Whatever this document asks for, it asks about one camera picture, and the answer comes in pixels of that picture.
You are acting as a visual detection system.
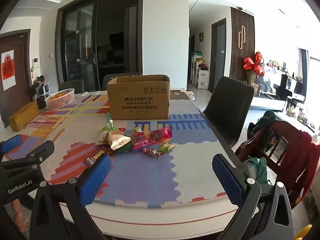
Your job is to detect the large dark grey chair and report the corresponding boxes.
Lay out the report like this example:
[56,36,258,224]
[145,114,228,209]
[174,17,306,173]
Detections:
[203,76,255,148]

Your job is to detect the brown cardboard box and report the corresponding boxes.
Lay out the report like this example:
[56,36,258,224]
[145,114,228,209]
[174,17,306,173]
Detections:
[107,74,171,120]

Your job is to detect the dark glass sliding door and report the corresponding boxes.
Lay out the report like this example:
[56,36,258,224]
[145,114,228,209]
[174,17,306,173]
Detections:
[55,0,145,90]

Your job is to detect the purple snack packet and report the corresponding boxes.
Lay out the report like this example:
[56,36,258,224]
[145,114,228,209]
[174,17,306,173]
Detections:
[84,150,108,167]

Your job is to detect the grey interior door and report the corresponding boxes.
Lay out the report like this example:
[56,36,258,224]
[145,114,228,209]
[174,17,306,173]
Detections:
[211,18,227,88]

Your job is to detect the black plush toy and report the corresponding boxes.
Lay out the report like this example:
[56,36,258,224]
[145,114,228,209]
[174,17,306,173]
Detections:
[29,76,45,98]

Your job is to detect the white toy storage shelf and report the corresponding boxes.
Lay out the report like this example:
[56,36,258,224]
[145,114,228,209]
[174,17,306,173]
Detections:
[191,52,209,90]

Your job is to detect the red and white door poster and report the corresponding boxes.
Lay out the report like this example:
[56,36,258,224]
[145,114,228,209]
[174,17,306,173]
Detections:
[1,50,17,91]

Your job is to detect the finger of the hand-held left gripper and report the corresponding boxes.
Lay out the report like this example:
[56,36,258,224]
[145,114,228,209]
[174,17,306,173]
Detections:
[0,140,55,172]
[0,134,23,155]

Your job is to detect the brown candy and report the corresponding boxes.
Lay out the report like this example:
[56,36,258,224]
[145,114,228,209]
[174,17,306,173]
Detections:
[142,147,163,160]

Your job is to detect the white plastic basket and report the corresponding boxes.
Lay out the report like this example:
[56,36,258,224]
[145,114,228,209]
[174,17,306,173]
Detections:
[45,88,75,110]

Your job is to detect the white snack packet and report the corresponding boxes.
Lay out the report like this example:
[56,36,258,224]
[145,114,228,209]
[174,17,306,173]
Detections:
[96,129,110,145]

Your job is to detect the magenta snack packet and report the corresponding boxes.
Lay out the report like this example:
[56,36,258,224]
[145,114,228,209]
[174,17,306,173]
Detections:
[129,132,150,152]

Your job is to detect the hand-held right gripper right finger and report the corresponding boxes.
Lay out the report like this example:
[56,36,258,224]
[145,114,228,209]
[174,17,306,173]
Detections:
[212,154,294,240]

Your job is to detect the yellow object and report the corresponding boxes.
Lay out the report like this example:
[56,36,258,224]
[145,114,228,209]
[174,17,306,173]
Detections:
[292,225,313,240]

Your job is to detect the yellow green candy packet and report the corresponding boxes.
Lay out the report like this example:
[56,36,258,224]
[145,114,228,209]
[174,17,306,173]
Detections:
[158,142,175,153]

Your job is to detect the dark green snack packet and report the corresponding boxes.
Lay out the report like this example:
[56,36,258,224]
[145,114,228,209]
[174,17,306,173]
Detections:
[115,142,136,155]

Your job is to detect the red foil balloons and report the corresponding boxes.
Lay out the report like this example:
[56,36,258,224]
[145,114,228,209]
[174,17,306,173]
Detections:
[243,52,265,77]

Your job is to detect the teal cloth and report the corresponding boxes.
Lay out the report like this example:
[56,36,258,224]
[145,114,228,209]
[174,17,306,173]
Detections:
[244,156,272,185]

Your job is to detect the green lollipop candy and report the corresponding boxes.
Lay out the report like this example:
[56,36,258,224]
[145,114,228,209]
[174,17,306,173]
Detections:
[102,112,118,132]

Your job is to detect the beige snack packet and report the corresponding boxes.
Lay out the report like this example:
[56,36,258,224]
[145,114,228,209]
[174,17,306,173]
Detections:
[107,131,132,151]

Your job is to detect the yellow woven tissue box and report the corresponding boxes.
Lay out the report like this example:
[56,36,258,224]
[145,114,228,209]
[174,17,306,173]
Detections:
[8,102,40,132]

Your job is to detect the wooden high chair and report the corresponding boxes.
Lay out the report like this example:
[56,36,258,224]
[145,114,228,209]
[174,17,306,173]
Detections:
[235,119,320,205]

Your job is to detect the red clear snack packet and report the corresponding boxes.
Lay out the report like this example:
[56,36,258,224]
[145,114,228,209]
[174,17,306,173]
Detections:
[149,126,173,143]

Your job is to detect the red cloth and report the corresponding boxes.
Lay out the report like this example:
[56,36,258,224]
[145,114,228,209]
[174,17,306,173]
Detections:
[280,130,320,198]

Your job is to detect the dark bag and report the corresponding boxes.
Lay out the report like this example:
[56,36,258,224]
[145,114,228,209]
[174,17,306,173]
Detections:
[247,110,277,140]

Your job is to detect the brown entrance door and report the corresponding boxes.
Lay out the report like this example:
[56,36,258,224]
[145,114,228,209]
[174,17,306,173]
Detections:
[0,29,32,128]

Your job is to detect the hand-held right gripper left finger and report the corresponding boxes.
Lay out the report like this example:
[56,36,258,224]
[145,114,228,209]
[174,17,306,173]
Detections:
[29,154,112,240]

